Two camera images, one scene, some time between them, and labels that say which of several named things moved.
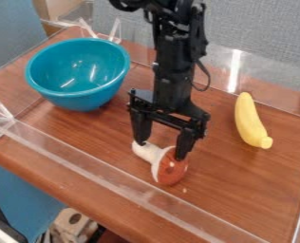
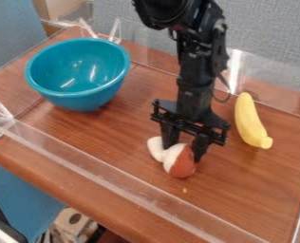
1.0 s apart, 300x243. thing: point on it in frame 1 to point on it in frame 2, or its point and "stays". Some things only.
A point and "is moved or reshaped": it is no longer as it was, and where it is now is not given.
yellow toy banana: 251,125 stays
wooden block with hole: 72,227 stays
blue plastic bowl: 77,73 stays
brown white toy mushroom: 169,170 is moved or reshaped
